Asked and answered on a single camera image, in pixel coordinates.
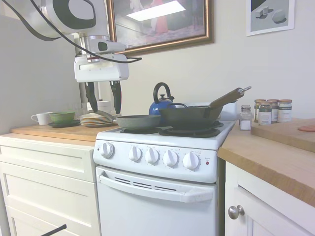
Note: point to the green bowl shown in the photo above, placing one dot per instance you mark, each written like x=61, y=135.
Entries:
x=61, y=116

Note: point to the black burner coil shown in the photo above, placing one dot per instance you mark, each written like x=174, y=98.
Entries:
x=192, y=132
x=137, y=131
x=219, y=123

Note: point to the spice jar copper lid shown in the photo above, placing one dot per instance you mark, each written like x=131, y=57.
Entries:
x=265, y=114
x=285, y=111
x=274, y=110
x=256, y=110

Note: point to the white drawer cabinet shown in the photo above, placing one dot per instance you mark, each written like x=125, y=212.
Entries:
x=49, y=191

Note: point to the silver cabinet knob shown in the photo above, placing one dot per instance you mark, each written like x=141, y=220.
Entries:
x=235, y=212

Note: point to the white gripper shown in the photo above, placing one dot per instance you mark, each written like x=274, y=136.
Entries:
x=101, y=70

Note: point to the grey still life poster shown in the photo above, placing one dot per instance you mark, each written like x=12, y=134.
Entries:
x=270, y=17

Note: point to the white cabinet with knob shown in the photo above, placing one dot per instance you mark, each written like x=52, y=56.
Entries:
x=261, y=216

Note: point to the white oven door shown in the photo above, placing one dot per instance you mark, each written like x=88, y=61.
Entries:
x=152, y=216

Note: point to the white drawer front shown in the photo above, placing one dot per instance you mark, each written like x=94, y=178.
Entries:
x=44, y=162

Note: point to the white mug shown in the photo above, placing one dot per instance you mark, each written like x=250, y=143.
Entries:
x=43, y=118

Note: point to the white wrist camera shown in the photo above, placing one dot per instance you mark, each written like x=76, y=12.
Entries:
x=109, y=46

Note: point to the pink round coaster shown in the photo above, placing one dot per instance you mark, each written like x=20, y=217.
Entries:
x=307, y=128

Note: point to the white electric stove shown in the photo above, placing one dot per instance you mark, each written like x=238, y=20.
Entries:
x=157, y=214

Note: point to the thin wooden board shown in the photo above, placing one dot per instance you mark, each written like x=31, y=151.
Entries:
x=64, y=131

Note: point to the grey frying pan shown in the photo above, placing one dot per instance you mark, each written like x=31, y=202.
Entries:
x=137, y=121

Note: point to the glass salt shaker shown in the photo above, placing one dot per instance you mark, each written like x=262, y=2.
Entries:
x=245, y=119

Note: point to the white burner knob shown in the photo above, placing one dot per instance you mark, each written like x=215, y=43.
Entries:
x=152, y=156
x=135, y=153
x=171, y=158
x=191, y=160

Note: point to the white oven knob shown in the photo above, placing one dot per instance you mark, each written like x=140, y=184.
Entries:
x=107, y=150

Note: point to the black saucer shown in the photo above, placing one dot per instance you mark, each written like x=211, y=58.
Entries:
x=66, y=124

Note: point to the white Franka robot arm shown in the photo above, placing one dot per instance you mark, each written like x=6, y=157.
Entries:
x=50, y=12

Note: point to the stack of striped plates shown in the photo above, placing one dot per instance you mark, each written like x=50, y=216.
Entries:
x=94, y=121

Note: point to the gold framed painting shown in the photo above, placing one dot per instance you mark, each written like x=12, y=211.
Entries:
x=160, y=22

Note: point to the thick wooden cutting board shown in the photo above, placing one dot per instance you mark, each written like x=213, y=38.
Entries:
x=280, y=135

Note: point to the black rod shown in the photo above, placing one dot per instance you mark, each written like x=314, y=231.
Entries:
x=53, y=230

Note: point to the white box with post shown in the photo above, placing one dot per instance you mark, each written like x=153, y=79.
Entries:
x=104, y=105

